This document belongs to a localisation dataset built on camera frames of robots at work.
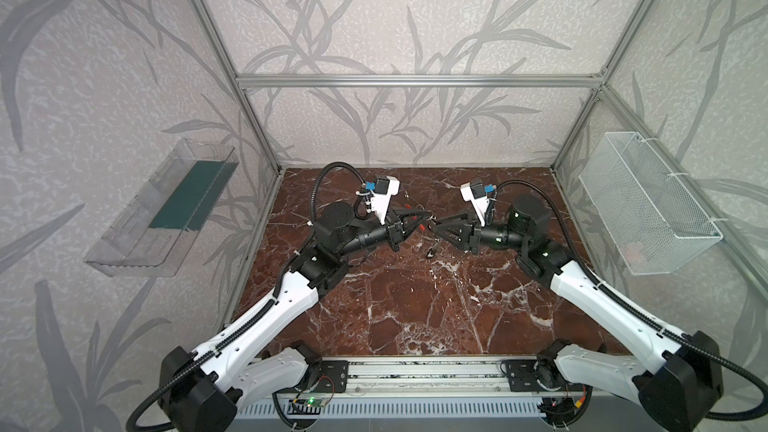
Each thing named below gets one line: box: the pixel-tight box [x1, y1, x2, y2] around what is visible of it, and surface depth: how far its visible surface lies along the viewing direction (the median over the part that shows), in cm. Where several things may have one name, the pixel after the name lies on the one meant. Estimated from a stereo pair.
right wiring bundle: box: [537, 384, 593, 428], surface depth 71 cm
